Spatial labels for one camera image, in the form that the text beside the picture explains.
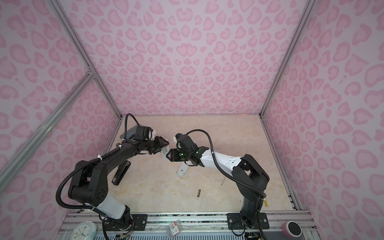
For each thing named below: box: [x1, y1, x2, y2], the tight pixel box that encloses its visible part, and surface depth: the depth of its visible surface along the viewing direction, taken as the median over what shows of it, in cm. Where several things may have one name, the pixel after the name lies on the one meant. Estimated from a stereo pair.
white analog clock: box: [69, 221, 97, 240], surface depth 70 cm
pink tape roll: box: [282, 220, 302, 238], surface depth 68 cm
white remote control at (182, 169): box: [176, 161, 190, 178], surface depth 92 cm
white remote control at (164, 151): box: [161, 145, 169, 159], surface depth 89 cm
